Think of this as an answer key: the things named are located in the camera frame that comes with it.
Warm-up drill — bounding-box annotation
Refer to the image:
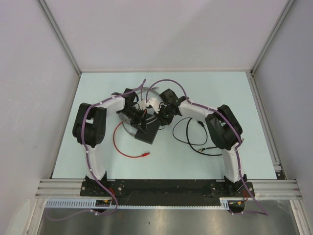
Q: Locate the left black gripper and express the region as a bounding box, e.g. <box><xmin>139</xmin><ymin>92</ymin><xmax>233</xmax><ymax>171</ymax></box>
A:
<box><xmin>119</xmin><ymin>106</ymin><xmax>148</xmax><ymax>134</ymax></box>

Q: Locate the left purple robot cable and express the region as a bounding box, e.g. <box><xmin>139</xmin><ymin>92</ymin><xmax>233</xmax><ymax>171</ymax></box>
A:
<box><xmin>46</xmin><ymin>78</ymin><xmax>147</xmax><ymax>221</ymax></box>

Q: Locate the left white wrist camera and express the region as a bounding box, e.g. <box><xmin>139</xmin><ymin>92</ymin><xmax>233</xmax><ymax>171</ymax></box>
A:
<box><xmin>138</xmin><ymin>100</ymin><xmax>150</xmax><ymax>110</ymax></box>

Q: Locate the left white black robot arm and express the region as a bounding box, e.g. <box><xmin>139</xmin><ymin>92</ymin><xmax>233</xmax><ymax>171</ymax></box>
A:
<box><xmin>72</xmin><ymin>92</ymin><xmax>147</xmax><ymax>196</ymax></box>

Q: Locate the white slotted cable duct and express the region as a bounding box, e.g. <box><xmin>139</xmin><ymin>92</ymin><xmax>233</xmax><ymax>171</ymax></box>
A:
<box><xmin>45</xmin><ymin>195</ymin><xmax>246</xmax><ymax>210</ymax></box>

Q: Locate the thin black adapter cable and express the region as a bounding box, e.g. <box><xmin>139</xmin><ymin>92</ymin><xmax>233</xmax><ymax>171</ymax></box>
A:
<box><xmin>156</xmin><ymin>117</ymin><xmax>208</xmax><ymax>147</ymax></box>

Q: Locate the red ethernet cable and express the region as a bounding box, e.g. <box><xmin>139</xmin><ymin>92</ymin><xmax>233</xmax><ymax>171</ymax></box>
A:
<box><xmin>113</xmin><ymin>121</ymin><xmax>151</xmax><ymax>159</ymax></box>

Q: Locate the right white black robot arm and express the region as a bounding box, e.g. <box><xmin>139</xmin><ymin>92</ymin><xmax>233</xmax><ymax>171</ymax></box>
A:
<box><xmin>146</xmin><ymin>89</ymin><xmax>246</xmax><ymax>196</ymax></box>

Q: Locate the grey ethernet cable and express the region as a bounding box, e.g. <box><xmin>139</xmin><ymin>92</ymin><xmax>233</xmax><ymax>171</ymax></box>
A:
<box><xmin>121</xmin><ymin>86</ymin><xmax>161</xmax><ymax>137</ymax></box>

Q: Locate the black network switch box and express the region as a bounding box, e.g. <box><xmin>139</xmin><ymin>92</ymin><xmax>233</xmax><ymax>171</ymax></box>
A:
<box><xmin>134</xmin><ymin>120</ymin><xmax>160</xmax><ymax>144</ymax></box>

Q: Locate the aluminium rail frame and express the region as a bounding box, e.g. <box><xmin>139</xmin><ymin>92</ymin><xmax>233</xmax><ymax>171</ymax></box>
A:
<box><xmin>36</xmin><ymin>72</ymin><xmax>301</xmax><ymax>208</ymax></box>

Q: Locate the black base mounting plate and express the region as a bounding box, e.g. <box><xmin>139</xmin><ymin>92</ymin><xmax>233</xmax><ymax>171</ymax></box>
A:
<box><xmin>80</xmin><ymin>177</ymin><xmax>255</xmax><ymax>212</ymax></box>

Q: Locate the black power cord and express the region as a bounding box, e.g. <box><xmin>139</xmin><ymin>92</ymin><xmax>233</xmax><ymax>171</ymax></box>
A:
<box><xmin>185</xmin><ymin>117</ymin><xmax>224</xmax><ymax>156</ymax></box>

